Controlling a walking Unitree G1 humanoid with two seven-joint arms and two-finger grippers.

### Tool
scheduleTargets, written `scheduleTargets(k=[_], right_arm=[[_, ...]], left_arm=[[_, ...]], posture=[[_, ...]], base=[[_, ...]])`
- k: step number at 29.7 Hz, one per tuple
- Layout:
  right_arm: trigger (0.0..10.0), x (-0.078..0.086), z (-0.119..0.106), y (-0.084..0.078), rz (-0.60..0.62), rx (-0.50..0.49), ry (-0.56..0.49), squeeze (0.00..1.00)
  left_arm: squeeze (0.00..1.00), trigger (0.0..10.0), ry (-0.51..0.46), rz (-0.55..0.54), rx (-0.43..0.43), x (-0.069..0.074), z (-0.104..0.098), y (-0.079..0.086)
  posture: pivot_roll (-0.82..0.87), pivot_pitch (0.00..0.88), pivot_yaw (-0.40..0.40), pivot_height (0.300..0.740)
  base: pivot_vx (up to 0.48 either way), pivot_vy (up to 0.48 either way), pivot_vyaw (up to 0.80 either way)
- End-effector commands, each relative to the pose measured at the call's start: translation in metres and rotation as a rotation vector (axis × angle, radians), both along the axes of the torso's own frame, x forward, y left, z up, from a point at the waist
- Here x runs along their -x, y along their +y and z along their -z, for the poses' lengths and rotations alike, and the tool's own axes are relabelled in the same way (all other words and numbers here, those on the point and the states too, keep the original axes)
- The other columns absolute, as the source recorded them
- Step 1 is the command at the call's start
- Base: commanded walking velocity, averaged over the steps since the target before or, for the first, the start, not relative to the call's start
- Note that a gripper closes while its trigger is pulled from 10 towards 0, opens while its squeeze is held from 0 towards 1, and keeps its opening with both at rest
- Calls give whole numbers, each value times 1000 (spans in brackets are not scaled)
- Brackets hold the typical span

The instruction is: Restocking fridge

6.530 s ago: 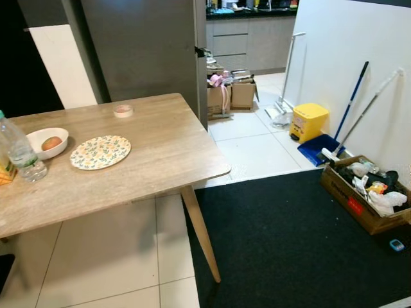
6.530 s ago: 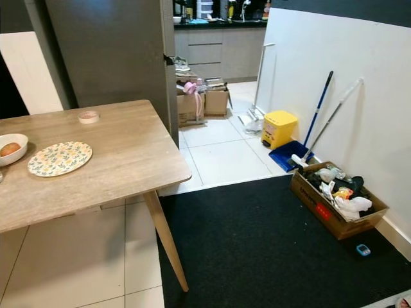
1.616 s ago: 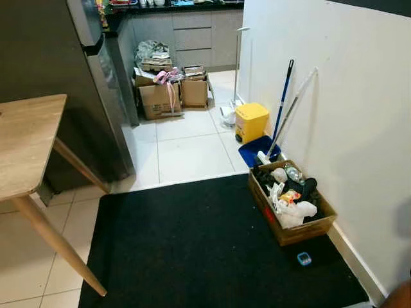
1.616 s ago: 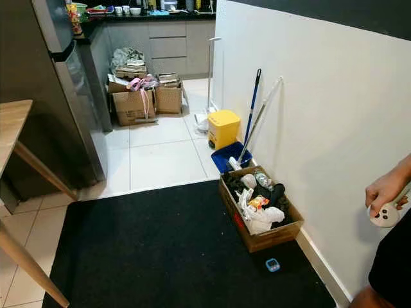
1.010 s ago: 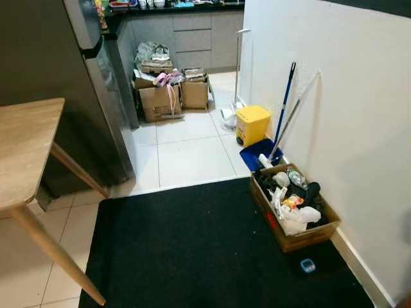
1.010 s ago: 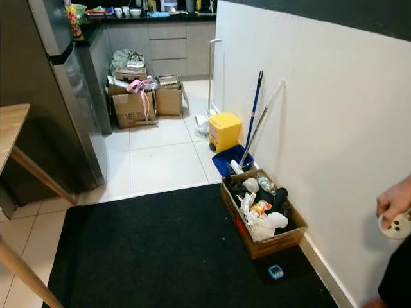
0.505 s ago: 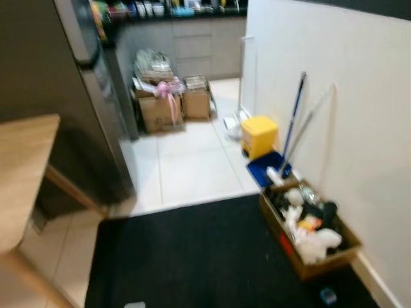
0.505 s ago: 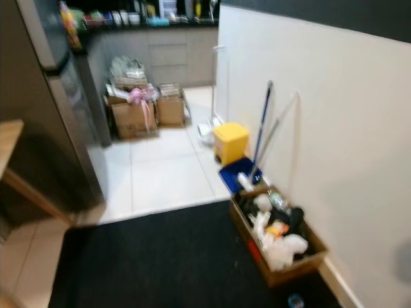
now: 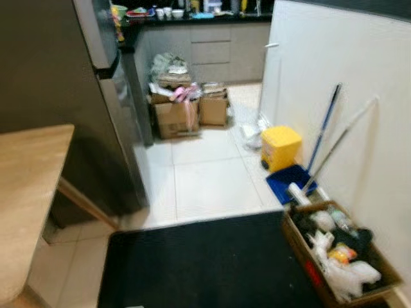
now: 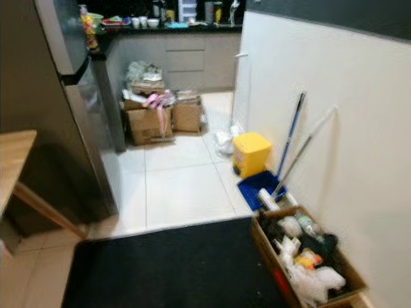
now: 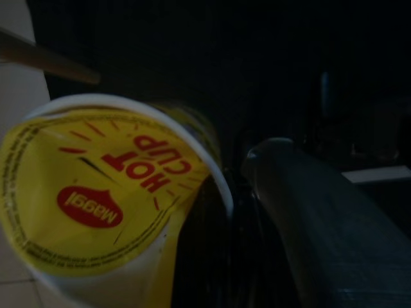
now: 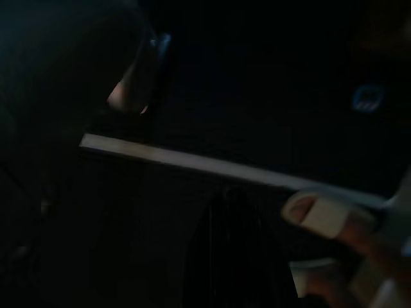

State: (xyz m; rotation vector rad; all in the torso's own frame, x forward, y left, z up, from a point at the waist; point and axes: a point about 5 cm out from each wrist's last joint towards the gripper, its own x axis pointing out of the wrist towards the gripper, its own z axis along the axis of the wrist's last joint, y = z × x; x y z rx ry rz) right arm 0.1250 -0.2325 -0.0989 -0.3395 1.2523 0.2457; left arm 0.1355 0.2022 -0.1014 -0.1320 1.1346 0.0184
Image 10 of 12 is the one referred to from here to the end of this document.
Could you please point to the silver fridge door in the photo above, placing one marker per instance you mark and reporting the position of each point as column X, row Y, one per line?
column 96, row 141

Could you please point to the grey fridge cabinet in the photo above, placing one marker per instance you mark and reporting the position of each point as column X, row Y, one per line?
column 38, row 77

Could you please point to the wooden dining table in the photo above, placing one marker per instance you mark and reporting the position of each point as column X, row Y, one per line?
column 13, row 160

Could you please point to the grey freezer door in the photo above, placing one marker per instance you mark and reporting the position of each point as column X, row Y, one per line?
column 64, row 35

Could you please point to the large brown cardboard box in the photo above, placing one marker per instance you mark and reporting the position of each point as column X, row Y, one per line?
column 148, row 125

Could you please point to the yellow red snack bag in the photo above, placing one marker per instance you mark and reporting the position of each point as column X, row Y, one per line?
column 88, row 29

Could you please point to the grey plastic bag pile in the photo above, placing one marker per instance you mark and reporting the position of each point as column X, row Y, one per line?
column 142, row 74

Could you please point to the pink cloth item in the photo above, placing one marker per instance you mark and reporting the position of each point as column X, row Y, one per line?
column 157, row 101

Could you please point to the green plastic bowl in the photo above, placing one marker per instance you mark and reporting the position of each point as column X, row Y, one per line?
column 98, row 19

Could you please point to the red plastic bowl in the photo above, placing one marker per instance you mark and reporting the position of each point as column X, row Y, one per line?
column 112, row 22

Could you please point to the white cup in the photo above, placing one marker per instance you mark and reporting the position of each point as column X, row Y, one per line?
column 144, row 22
column 135, row 22

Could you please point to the small brown cardboard box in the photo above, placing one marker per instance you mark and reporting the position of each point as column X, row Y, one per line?
column 187, row 117

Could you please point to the small white bowl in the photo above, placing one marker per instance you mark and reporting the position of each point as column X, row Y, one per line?
column 153, row 23

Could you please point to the black floor mat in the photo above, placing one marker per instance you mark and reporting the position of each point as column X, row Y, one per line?
column 167, row 269

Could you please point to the grey kitchen cabinets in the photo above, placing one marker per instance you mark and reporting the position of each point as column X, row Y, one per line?
column 186, row 61

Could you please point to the crumpled white plastic bag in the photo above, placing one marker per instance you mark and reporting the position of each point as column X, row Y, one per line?
column 225, row 140

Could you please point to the white plastic drawer box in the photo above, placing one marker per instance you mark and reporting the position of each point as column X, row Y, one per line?
column 188, row 11

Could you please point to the yellow plastic bin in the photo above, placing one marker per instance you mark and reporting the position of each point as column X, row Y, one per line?
column 252, row 154

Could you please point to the blue dustpan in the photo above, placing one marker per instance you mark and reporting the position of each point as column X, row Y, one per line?
column 253, row 189

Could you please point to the cardboard box of rubbish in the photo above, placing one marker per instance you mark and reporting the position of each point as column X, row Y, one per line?
column 270, row 256

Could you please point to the small white plastic bag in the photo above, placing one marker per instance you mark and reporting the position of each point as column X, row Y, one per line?
column 289, row 226

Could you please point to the empty clear plastic bottle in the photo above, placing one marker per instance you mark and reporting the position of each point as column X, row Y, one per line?
column 308, row 226

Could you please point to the orange yellow packet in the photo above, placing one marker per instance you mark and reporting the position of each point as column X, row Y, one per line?
column 308, row 258

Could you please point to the large white plastic bag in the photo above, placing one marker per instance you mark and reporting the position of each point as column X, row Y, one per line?
column 314, row 282

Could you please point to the black plastic bag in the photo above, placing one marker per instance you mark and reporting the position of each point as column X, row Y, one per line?
column 329, row 245

